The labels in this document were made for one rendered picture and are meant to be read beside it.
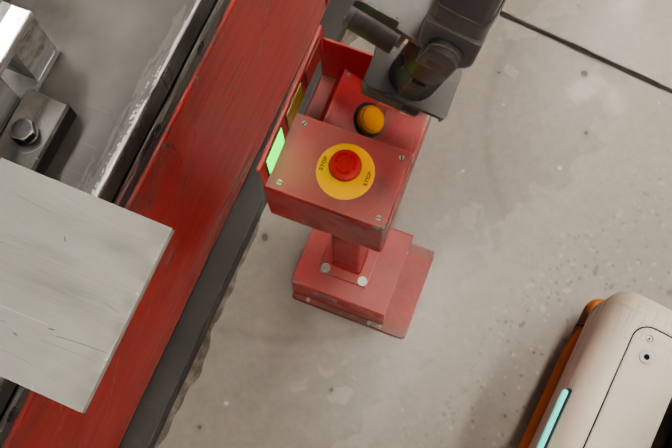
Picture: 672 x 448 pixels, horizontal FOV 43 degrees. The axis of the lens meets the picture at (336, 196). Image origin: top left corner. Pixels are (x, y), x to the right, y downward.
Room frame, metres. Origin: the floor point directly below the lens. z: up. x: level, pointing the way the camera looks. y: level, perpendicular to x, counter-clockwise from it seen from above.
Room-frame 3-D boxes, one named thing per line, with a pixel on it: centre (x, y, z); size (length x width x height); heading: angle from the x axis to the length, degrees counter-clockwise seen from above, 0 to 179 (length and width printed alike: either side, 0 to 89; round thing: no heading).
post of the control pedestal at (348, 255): (0.38, -0.02, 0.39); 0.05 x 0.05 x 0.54; 66
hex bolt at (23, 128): (0.35, 0.33, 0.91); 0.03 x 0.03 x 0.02
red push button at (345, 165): (0.33, -0.01, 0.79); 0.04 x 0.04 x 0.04
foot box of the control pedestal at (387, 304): (0.37, -0.05, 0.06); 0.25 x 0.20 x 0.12; 66
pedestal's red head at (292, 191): (0.38, -0.02, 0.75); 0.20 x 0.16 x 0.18; 156
